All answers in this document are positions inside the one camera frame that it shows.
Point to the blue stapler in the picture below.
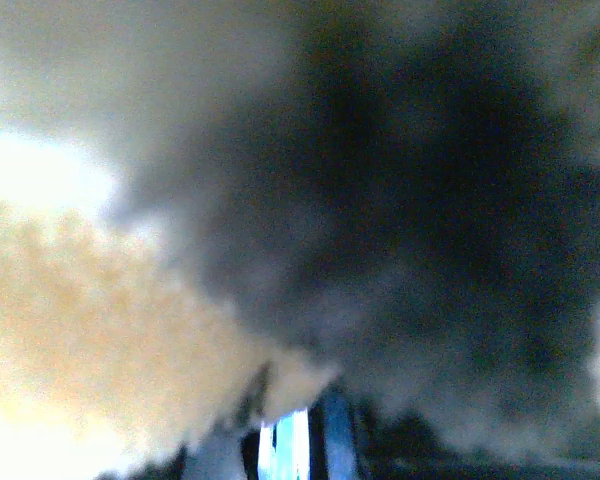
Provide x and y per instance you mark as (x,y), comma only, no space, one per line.
(313,443)

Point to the black floral plush blanket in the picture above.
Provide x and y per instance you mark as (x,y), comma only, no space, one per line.
(212,211)

